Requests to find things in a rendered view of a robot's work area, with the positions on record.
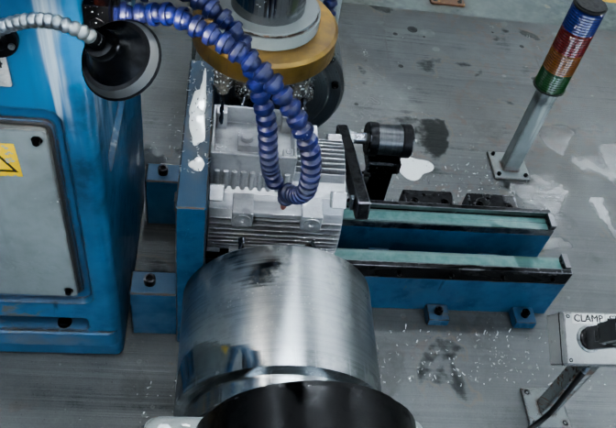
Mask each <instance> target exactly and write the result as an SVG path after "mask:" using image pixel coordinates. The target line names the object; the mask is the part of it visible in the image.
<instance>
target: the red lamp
mask: <svg viewBox="0 0 616 428"><path fill-rule="evenodd" d="M593 37H594V36H593ZM593 37H590V38H581V37H577V36H575V35H573V34H571V33H569V32H568V31H567V30H566V29H565V28H564V26H563V23H562V25H561V27H560V29H559V30H558V32H557V34H556V36H555V39H554V41H553V46H554V48H555V50H556V51H557V52H559V53H560V54H562V55H564V56H566V57H569V58H580V57H582V56H583V55H584V54H585V52H586V50H587V48H588V46H589V43H590V41H591V40H592V39H593Z"/></svg>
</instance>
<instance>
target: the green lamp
mask: <svg viewBox="0 0 616 428"><path fill-rule="evenodd" d="M572 76H573V75H572ZM572 76H570V77H559V76H555V75H554V74H552V73H550V72H549V71H548V70H547V69H546V68H545V66H544V63H543V64H542V66H541V68H540V70H539V72H538V73H537V75H536V77H535V84H536V86H537V87H538V88H539V89H540V90H542V91H543V92H545V93H549V94H561V93H563V92H564V90H565V89H566V87H567V85H568V84H569V82H570V80H571V78H572Z"/></svg>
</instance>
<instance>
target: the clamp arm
mask: <svg viewBox="0 0 616 428"><path fill-rule="evenodd" d="M335 133H336V134H339V135H342V140H343V144H344V145H343V147H344V151H345V159H346V162H345V164H346V186H347V190H348V194H349V198H350V200H349V210H352V211H353V212H354V216H355V218H356V219H365V220H367V219H368V218H369V209H370V205H371V203H370V199H369V194H368V191H367V188H366V184H365V182H364V179H363V175H362V172H361V168H360V166H359V163H358V157H357V154H356V151H355V148H354V144H353V142H354V140H353V139H352V138H354V134H350V133H354V131H350V129H348V125H337V126H336V132H335Z"/></svg>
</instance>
